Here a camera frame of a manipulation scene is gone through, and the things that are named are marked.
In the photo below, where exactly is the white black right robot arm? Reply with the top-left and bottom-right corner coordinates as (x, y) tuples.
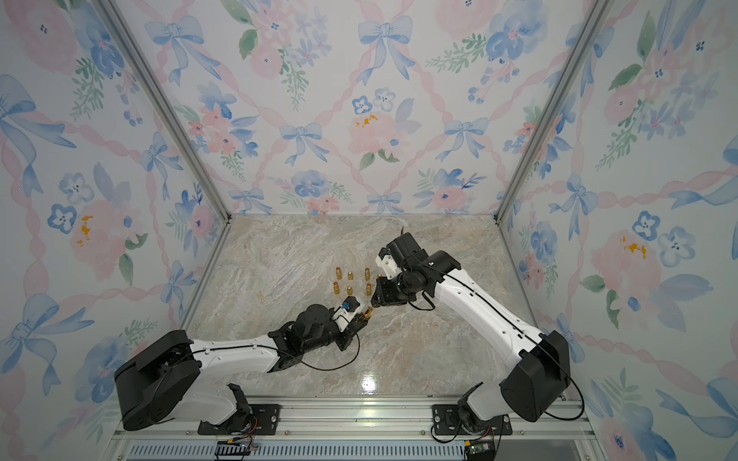
(371, 248), (572, 430)

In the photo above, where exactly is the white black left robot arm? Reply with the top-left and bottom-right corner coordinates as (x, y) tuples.
(115, 296), (372, 434)

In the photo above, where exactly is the green circuit board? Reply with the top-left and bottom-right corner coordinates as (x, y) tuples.
(464, 441), (498, 461)

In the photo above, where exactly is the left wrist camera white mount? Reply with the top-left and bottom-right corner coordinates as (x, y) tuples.
(332, 295), (362, 332)

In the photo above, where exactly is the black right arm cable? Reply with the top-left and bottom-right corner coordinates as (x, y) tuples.
(400, 227), (586, 422)

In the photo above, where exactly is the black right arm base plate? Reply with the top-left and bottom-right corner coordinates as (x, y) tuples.
(432, 405), (513, 437)

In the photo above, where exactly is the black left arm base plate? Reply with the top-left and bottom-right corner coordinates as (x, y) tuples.
(197, 403), (282, 436)

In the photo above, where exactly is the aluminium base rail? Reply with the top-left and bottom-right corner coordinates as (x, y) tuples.
(102, 396), (605, 460)

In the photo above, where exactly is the aluminium corner post left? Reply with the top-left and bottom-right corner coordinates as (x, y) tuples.
(92, 0), (232, 223)

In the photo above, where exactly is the aluminium corner post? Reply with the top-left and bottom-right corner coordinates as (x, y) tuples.
(495, 0), (611, 226)
(92, 0), (232, 223)

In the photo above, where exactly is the aluminium corner post right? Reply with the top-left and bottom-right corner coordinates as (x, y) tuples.
(495, 0), (611, 226)

